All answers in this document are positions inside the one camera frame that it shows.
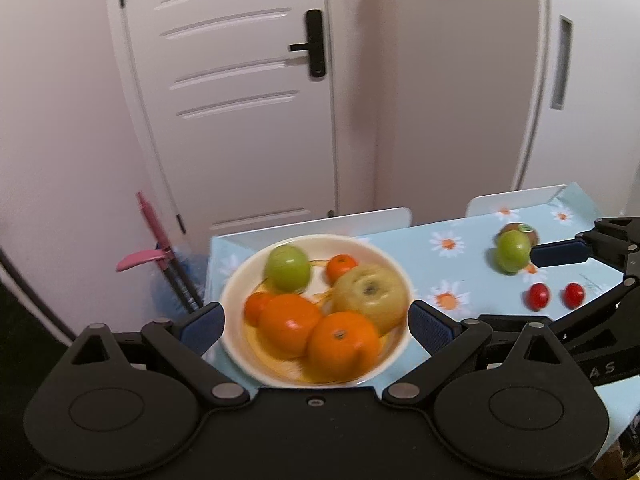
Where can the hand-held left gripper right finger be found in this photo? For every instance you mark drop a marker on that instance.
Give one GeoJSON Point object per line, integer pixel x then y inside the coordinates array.
{"type": "Point", "coordinates": [430, 327]}

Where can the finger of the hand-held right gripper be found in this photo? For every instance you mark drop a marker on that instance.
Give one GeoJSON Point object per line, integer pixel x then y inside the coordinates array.
{"type": "Point", "coordinates": [560, 252]}
{"type": "Point", "coordinates": [600, 310]}

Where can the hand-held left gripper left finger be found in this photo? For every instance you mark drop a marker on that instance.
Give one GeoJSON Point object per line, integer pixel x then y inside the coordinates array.
{"type": "Point", "coordinates": [202, 327]}

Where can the cream bowl with cartoon print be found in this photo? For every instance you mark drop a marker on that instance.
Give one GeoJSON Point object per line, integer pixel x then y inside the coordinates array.
{"type": "Point", "coordinates": [235, 330]}

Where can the green apple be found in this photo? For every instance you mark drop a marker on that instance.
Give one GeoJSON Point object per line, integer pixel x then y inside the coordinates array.
{"type": "Point", "coordinates": [287, 267]}
{"type": "Point", "coordinates": [512, 254]}

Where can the small orange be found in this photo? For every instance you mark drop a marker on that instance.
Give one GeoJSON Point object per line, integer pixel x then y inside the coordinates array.
{"type": "Point", "coordinates": [252, 307]}
{"type": "Point", "coordinates": [341, 266]}

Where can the yellow-green large apple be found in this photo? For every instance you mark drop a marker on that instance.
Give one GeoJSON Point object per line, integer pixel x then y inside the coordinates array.
{"type": "Point", "coordinates": [370, 297]}

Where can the large orange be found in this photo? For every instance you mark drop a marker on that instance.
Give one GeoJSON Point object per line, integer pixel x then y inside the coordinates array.
{"type": "Point", "coordinates": [287, 322]}
{"type": "Point", "coordinates": [342, 345]}

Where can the brown kiwi with sticker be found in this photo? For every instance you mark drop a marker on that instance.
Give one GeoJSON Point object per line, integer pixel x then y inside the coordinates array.
{"type": "Point", "coordinates": [534, 236]}

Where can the red cherry tomato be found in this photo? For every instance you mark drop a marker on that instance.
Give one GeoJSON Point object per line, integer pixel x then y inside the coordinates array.
{"type": "Point", "coordinates": [539, 296]}
{"type": "Point", "coordinates": [573, 294]}

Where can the white chair back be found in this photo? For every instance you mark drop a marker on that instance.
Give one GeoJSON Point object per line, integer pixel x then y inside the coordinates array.
{"type": "Point", "coordinates": [310, 225]}
{"type": "Point", "coordinates": [515, 200]}

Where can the daisy print light blue tablecloth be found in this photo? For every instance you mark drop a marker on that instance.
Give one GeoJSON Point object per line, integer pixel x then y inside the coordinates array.
{"type": "Point", "coordinates": [475, 270]}

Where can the pink broom and dustpan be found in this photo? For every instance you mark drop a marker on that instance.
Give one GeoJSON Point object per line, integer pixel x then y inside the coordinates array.
{"type": "Point", "coordinates": [152, 230]}

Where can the white wardrobe door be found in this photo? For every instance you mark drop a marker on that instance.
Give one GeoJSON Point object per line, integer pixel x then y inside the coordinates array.
{"type": "Point", "coordinates": [595, 135]}

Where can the white panelled door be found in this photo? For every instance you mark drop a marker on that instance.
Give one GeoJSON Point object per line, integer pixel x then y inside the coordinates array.
{"type": "Point", "coordinates": [240, 110]}

